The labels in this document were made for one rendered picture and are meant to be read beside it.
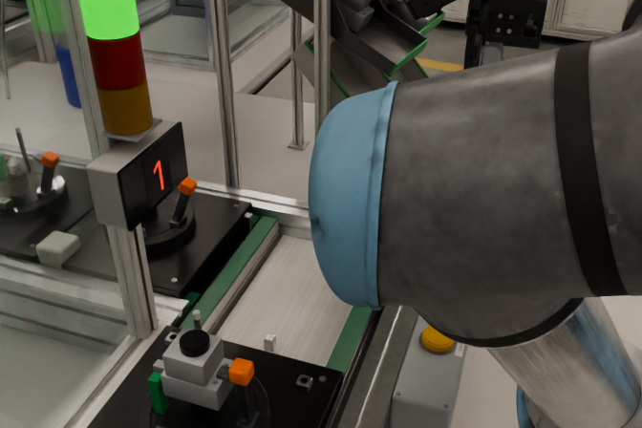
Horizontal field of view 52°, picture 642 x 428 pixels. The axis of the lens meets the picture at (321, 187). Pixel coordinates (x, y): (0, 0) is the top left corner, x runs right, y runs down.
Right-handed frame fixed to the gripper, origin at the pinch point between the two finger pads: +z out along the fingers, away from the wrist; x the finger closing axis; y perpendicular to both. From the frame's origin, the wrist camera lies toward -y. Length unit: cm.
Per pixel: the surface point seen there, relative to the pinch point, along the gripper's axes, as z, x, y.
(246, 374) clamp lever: 15.9, -35.8, -14.1
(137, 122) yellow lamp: -4.0, -25.4, -29.7
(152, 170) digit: 1.7, -24.9, -29.2
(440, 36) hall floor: 123, 385, -63
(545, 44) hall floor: 123, 393, 9
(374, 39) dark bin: 1.6, 22.2, -17.9
